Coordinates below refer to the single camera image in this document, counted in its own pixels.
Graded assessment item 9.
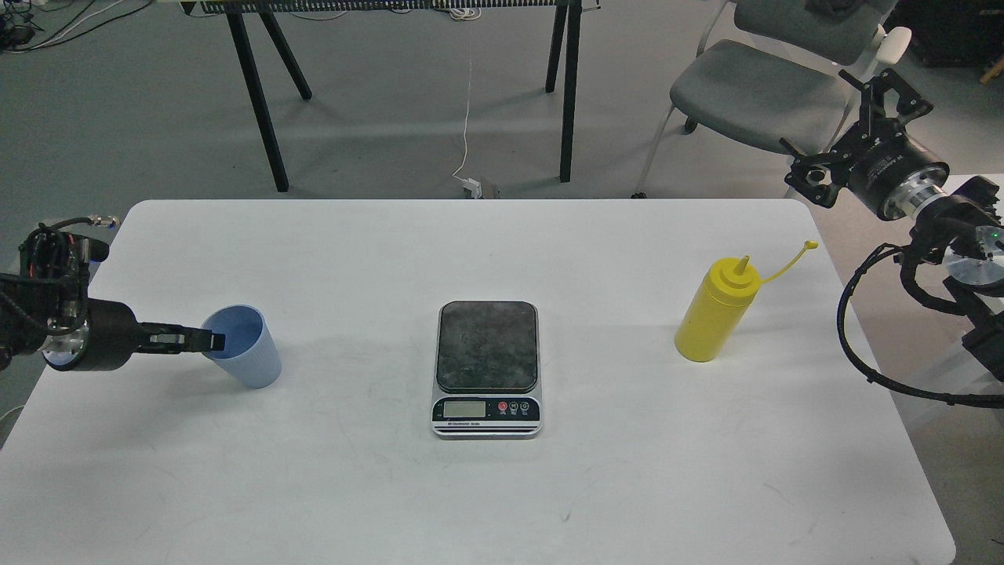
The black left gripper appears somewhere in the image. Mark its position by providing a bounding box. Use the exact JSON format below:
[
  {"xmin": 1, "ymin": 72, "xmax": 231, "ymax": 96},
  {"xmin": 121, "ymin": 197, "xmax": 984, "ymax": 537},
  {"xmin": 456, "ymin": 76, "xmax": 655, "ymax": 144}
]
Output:
[{"xmin": 41, "ymin": 300, "xmax": 226, "ymax": 371}]

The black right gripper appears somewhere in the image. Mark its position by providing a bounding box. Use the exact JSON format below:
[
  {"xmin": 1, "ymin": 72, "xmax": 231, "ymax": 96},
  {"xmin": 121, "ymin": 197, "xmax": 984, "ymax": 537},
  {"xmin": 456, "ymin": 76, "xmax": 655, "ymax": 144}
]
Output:
[{"xmin": 779, "ymin": 68, "xmax": 951, "ymax": 221}]

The blue ribbed plastic cup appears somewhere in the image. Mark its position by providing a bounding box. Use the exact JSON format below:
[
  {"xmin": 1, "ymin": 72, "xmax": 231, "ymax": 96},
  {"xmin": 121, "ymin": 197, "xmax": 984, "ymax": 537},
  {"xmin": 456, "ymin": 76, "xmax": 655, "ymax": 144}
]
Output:
[{"xmin": 202, "ymin": 304, "xmax": 282, "ymax": 389}]

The yellow squeeze bottle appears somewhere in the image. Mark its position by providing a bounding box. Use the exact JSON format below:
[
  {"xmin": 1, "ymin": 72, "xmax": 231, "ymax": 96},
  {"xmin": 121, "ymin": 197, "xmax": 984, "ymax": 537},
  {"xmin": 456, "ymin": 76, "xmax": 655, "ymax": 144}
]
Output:
[{"xmin": 674, "ymin": 240, "xmax": 819, "ymax": 363}]

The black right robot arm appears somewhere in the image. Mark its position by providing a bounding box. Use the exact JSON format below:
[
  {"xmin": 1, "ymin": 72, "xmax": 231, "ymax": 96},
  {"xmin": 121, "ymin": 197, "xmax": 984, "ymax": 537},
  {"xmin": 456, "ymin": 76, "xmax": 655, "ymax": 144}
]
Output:
[{"xmin": 780, "ymin": 69, "xmax": 1002, "ymax": 378}]

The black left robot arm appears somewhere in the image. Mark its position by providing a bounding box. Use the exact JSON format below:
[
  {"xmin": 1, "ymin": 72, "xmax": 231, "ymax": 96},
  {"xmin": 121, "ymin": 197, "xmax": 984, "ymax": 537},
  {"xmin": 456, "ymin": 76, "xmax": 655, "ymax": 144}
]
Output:
[{"xmin": 1, "ymin": 215, "xmax": 226, "ymax": 371}]

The digital kitchen scale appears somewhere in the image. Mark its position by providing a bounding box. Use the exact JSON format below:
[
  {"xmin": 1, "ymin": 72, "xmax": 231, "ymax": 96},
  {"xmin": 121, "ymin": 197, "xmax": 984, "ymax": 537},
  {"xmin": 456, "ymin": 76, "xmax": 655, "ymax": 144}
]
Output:
[{"xmin": 430, "ymin": 301, "xmax": 543, "ymax": 439}]

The grey office chair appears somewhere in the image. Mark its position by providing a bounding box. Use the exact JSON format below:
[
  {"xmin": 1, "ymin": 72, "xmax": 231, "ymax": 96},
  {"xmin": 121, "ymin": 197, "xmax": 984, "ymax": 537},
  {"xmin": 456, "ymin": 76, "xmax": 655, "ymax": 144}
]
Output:
[{"xmin": 667, "ymin": 1, "xmax": 911, "ymax": 154}]

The black trestle table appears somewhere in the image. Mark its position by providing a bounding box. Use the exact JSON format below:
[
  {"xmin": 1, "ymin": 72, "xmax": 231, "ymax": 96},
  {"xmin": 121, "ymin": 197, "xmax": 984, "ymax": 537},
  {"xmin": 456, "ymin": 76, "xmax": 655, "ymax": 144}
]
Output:
[{"xmin": 180, "ymin": 1, "xmax": 596, "ymax": 195}]

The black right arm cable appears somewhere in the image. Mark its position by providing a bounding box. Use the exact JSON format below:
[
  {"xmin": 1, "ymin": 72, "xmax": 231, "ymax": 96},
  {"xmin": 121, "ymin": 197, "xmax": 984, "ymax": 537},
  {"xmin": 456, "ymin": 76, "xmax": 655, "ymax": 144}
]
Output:
[{"xmin": 836, "ymin": 244, "xmax": 1004, "ymax": 409}]

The white power adapter cable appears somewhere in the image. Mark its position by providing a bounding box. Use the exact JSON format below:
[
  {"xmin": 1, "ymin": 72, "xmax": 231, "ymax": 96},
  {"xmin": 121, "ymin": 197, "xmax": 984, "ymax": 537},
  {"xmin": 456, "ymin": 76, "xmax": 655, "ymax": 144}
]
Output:
[{"xmin": 452, "ymin": 8, "xmax": 489, "ymax": 199}]

